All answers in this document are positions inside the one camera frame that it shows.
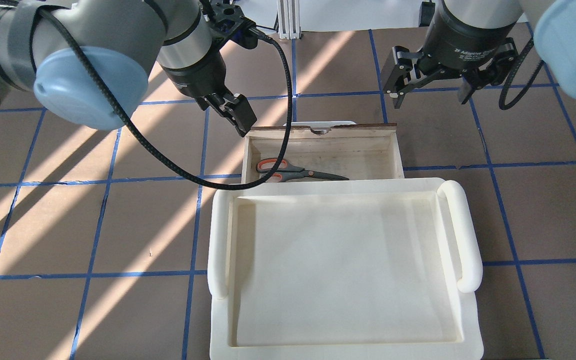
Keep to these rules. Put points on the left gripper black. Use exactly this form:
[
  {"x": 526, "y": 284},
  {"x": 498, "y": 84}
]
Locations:
[{"x": 194, "y": 73}]

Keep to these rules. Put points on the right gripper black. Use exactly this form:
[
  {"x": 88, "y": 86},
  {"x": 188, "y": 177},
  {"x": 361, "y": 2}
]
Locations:
[{"x": 464, "y": 44}]

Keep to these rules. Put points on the red handled scissors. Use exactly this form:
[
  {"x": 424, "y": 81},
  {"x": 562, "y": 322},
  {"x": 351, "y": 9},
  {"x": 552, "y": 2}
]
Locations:
[{"x": 287, "y": 172}]

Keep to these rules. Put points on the dark wooden drawer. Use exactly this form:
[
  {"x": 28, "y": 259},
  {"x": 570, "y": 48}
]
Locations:
[{"x": 354, "y": 151}]

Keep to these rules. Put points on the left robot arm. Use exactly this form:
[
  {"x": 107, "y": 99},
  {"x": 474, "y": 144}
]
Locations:
[{"x": 88, "y": 60}]

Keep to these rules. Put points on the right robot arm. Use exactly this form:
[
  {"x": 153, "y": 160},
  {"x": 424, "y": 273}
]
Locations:
[{"x": 544, "y": 32}]

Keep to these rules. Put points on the white plastic tray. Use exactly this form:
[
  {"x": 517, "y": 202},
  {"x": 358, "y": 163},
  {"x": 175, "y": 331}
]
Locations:
[{"x": 344, "y": 270}]

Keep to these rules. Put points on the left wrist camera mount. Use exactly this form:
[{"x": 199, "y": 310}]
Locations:
[{"x": 227, "y": 22}]

